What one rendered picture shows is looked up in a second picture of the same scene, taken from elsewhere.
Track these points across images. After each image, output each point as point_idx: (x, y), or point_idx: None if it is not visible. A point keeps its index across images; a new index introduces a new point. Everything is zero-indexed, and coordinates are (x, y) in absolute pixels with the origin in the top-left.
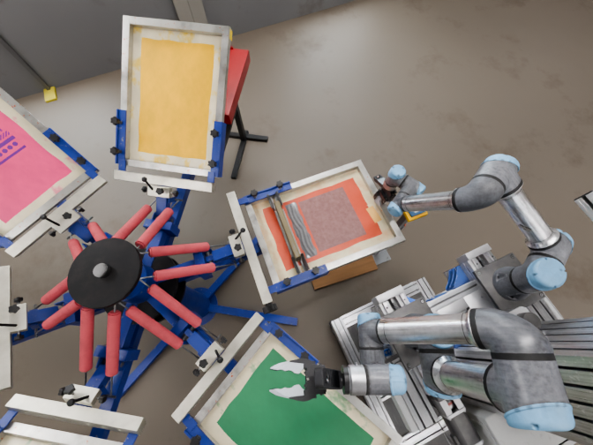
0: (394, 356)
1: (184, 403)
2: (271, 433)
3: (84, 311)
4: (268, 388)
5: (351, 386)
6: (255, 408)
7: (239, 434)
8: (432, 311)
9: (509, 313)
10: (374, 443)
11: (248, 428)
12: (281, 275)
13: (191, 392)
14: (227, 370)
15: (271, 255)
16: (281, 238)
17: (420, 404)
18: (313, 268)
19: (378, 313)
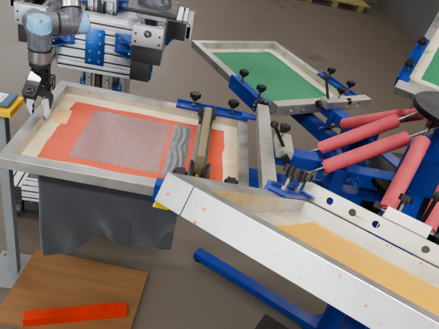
0: (172, 33)
1: (359, 98)
2: (287, 80)
3: None
4: (281, 92)
5: None
6: (296, 91)
7: (313, 89)
8: (117, 19)
9: None
10: (212, 51)
11: (305, 87)
12: (232, 131)
13: (353, 100)
14: (316, 117)
15: (234, 147)
16: (211, 153)
17: (179, 10)
18: (197, 94)
19: (162, 45)
